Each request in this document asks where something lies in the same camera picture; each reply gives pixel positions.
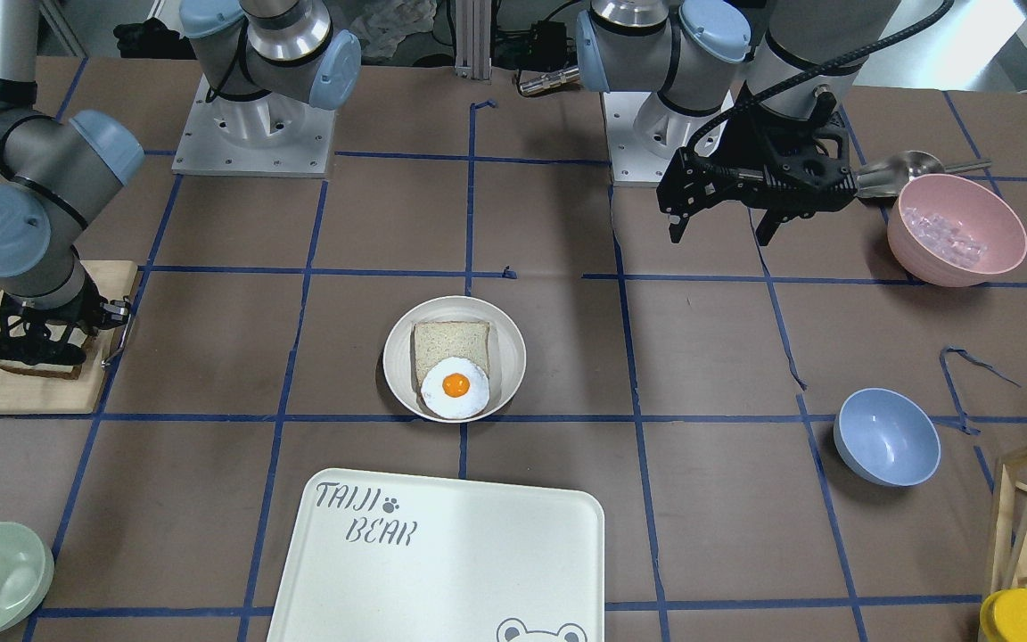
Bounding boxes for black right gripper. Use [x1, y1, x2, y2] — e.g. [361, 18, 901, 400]
[0, 285, 132, 366]

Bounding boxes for bread slice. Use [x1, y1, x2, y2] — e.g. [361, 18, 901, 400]
[411, 322, 490, 390]
[0, 332, 96, 381]

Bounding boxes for blue bowl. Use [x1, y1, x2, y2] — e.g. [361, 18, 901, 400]
[833, 389, 941, 488]

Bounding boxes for fried egg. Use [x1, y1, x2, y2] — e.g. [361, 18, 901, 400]
[420, 357, 490, 420]

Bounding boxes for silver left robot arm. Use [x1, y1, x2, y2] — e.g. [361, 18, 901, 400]
[575, 1, 898, 246]

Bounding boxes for wooden cutting board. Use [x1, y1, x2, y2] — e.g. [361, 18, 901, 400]
[0, 260, 137, 415]

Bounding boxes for cream bear tray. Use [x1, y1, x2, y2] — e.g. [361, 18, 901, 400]
[267, 468, 604, 641]

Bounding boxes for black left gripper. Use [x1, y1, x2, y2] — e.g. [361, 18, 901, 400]
[656, 90, 858, 247]

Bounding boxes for pink bowl with ice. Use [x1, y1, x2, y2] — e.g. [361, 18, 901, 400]
[887, 174, 1027, 287]

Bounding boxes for round cream plate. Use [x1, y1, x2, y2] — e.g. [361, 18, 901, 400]
[382, 296, 527, 423]

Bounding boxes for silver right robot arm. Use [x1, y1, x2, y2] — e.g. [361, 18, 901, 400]
[0, 1, 362, 368]

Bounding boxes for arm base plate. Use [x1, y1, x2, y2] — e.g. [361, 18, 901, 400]
[172, 78, 337, 178]
[600, 91, 710, 187]

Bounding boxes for metal scoop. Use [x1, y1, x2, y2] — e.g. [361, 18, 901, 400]
[855, 150, 993, 200]

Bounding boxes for aluminium frame post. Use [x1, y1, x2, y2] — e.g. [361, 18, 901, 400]
[453, 0, 494, 84]

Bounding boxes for yellow mug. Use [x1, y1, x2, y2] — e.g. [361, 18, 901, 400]
[978, 588, 1027, 641]

